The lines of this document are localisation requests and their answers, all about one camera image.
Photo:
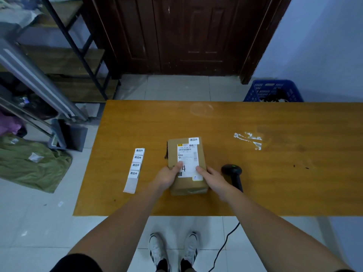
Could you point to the person's right thumb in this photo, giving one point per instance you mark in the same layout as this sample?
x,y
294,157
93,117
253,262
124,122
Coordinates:
x,y
200,170

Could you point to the grey dustpan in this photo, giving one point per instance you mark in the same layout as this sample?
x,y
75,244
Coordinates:
x,y
58,137

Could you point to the black barcode scanner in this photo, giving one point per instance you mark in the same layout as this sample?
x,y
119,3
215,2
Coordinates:
x,y
234,174

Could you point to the grey metal ladder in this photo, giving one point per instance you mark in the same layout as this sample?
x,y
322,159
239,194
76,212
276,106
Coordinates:
x,y
36,82

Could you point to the blue plastic crate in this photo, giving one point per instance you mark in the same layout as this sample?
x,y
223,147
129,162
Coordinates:
x,y
273,91

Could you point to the white shipping label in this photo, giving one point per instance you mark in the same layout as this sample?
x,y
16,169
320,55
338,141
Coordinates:
x,y
187,160

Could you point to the strip of white stickers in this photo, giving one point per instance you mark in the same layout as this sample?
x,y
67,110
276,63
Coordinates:
x,y
134,169

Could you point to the person's right hand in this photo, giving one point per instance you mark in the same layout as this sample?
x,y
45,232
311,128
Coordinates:
x,y
213,181

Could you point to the dark brown wooden door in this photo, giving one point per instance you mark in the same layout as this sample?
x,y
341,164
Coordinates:
x,y
184,33

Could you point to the green woven sack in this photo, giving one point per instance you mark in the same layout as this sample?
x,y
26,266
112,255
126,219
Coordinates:
x,y
31,164

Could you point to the person's black sleeve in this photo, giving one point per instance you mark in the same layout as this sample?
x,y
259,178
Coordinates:
x,y
75,263

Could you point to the person's left forearm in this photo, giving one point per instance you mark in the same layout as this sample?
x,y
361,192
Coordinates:
x,y
113,226

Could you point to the person's white shoe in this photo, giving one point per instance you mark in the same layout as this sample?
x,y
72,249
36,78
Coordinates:
x,y
190,249
157,250

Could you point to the person's right white shoe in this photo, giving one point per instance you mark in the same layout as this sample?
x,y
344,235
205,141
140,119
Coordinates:
x,y
190,249

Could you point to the purple plastic bag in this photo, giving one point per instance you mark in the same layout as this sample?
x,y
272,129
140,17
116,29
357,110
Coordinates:
x,y
10,126

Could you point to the wooden table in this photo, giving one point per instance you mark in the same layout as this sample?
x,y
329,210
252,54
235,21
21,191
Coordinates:
x,y
218,155

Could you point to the torn white tape residue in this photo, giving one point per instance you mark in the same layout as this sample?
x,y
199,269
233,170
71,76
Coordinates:
x,y
251,138

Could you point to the person's right forearm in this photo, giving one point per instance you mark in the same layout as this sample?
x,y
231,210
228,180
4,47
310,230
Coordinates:
x,y
279,233

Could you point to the person's left white shoe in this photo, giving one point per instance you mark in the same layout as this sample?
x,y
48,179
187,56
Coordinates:
x,y
157,250

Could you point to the person's left hand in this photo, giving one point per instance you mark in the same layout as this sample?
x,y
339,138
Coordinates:
x,y
166,177

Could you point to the brown cardboard parcel box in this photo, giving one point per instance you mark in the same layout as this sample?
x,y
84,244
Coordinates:
x,y
185,167

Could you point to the black metal shelf rack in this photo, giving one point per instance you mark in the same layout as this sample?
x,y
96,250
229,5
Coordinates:
x,y
68,50

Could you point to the small white return sticker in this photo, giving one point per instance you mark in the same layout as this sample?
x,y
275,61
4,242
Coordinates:
x,y
194,140

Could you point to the person's left thumb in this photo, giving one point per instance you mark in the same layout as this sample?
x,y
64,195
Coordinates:
x,y
176,166

